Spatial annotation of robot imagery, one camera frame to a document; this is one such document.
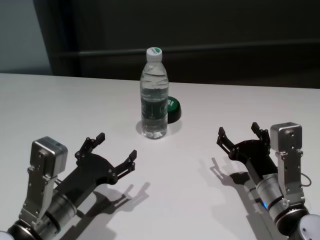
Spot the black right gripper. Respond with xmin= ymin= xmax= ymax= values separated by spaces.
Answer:
xmin=216 ymin=121 xmax=279 ymax=180

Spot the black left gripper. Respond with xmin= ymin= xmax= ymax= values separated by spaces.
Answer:
xmin=56 ymin=132 xmax=138 ymax=201

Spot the clear water bottle green label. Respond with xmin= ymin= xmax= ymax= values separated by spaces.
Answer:
xmin=140 ymin=46 xmax=170 ymax=140

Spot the green YES button black base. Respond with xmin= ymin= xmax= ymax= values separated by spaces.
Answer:
xmin=166 ymin=96 xmax=183 ymax=124

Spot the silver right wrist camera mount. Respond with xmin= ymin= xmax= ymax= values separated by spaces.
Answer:
xmin=269 ymin=121 xmax=307 ymax=204

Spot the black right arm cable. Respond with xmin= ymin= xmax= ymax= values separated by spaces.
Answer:
xmin=300 ymin=172 xmax=313 ymax=188

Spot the thin grey horizontal rail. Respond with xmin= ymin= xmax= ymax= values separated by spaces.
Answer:
xmin=51 ymin=47 xmax=320 ymax=60

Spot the dark vertical frame post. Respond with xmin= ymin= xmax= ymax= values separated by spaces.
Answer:
xmin=33 ymin=0 xmax=85 ymax=77

